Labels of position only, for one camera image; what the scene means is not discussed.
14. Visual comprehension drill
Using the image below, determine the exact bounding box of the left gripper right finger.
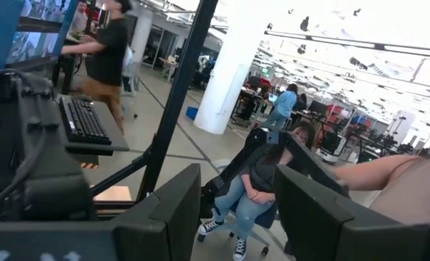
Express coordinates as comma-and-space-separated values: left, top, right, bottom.
273, 165, 430, 261

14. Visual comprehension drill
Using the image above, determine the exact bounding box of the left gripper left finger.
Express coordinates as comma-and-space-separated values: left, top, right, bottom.
111, 162, 203, 261

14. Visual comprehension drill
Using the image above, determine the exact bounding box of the person's forearm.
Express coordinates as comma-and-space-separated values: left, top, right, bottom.
332, 154, 430, 226

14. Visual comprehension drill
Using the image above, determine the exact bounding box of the person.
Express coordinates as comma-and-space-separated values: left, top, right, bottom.
197, 121, 317, 261
60, 0, 134, 135
260, 83, 299, 131

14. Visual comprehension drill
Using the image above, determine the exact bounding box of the white machine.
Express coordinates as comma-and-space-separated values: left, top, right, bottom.
315, 130, 348, 164

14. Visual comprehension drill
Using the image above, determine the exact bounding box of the black keyboard tray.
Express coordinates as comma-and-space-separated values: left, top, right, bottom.
54, 93, 131, 166

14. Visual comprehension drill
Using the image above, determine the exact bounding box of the black keyboard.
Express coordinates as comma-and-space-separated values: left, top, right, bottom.
57, 96, 113, 146

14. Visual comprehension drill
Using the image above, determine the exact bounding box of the white pillar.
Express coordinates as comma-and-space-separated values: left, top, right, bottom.
193, 0, 270, 136

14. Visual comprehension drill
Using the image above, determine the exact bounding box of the black rig frame strut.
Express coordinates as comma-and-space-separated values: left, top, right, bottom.
91, 0, 220, 204

